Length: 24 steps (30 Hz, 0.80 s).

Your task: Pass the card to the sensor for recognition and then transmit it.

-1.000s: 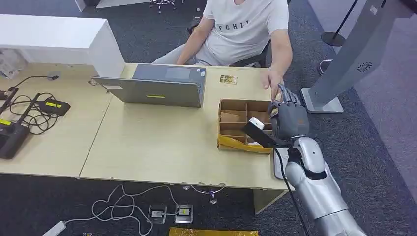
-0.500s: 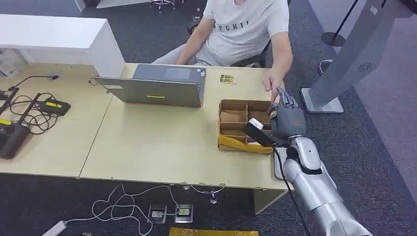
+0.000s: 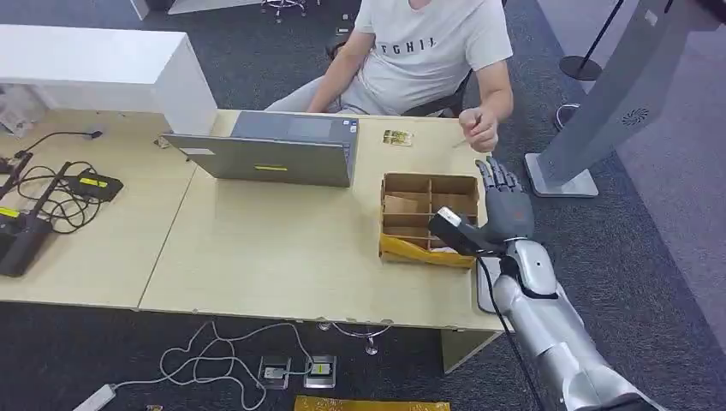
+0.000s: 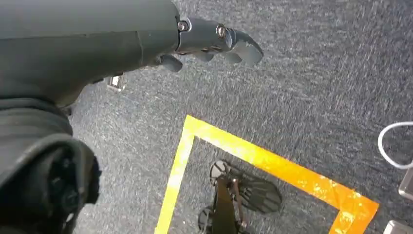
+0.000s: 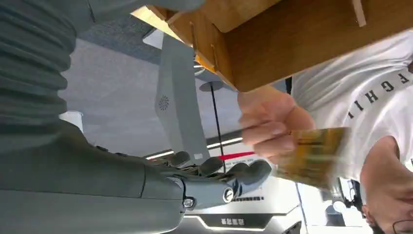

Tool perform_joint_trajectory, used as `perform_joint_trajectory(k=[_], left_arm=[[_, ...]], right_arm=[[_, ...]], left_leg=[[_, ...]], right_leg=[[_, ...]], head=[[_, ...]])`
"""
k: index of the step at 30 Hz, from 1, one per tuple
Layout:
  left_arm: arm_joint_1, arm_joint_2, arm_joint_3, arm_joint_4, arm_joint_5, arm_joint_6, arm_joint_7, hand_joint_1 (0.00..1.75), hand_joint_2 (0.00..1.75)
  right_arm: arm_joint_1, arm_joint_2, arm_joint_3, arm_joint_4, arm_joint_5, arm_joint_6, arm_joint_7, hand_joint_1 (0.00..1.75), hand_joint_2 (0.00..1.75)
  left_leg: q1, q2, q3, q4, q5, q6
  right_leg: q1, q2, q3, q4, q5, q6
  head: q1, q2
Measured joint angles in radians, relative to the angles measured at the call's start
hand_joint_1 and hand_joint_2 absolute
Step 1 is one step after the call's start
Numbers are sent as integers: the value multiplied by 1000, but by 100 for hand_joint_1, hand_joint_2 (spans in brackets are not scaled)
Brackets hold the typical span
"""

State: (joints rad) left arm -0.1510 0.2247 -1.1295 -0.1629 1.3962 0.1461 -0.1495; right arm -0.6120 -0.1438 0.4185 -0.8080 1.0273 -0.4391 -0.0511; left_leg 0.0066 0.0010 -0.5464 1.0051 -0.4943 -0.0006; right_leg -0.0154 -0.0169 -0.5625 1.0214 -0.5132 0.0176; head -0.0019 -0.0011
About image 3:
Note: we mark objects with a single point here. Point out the person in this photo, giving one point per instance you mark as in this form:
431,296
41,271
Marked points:
425,57

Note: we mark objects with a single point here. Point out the grey laptop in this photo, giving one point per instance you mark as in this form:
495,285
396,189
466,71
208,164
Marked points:
272,159

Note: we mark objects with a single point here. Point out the black box yellow label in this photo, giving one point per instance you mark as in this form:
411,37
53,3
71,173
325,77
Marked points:
20,244

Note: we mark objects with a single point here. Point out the yellow sheet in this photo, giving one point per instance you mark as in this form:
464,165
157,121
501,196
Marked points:
368,405

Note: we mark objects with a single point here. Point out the metal floor socket yellow label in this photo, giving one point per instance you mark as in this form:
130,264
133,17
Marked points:
320,371

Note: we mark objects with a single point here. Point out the black stanchion post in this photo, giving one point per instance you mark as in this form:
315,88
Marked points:
579,67

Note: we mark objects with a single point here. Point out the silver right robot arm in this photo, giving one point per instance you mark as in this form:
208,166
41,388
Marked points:
547,329

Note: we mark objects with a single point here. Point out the black power adapter yellow label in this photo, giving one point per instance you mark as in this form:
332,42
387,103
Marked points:
95,185

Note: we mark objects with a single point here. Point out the chrome chair base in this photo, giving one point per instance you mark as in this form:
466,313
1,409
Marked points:
283,7

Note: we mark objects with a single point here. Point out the clear plastic bag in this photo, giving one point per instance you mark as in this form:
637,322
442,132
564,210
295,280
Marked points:
20,110

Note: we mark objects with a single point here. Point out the small brown card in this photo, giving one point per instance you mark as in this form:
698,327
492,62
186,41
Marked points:
162,142

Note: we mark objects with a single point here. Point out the person's left hand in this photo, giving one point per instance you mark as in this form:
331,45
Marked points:
479,127

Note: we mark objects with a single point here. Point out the wooden card box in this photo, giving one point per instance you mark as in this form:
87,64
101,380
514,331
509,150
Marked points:
408,249

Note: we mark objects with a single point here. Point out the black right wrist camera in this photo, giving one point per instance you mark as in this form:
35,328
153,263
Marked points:
459,229

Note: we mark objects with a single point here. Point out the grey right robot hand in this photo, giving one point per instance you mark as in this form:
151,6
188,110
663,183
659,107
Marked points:
506,207

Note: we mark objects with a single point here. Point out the black bar stand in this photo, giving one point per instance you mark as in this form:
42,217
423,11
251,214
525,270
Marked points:
42,195

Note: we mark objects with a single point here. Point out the white furniture base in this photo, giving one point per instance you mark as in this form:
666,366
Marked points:
198,5

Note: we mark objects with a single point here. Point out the white power strip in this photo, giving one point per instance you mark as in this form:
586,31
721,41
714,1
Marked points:
95,399

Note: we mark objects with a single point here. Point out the grey pad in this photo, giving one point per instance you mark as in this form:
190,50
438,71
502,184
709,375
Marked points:
485,289

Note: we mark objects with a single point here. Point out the pale thin card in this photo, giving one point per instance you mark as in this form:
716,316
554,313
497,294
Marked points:
460,143

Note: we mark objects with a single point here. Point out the grey kiosk stand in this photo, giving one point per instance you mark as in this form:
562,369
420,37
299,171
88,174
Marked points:
618,85

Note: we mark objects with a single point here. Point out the white desk partition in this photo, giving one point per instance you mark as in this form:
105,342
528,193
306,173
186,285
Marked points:
102,68

